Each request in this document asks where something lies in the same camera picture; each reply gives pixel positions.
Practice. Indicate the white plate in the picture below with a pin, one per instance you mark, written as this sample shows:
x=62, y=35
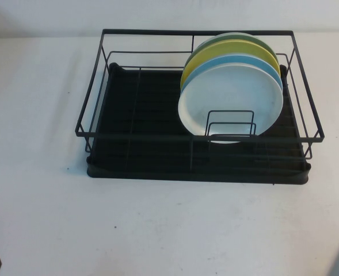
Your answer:
x=235, y=92

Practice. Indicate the yellow plate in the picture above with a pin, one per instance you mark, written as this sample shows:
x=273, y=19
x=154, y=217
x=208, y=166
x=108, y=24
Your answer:
x=215, y=49

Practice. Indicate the green plate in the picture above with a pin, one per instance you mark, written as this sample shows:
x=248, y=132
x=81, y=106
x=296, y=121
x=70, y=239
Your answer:
x=244, y=37

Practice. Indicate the black plastic drip tray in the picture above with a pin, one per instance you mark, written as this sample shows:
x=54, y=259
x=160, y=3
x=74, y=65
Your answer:
x=157, y=176

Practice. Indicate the blue plate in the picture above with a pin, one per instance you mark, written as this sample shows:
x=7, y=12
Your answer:
x=212, y=63

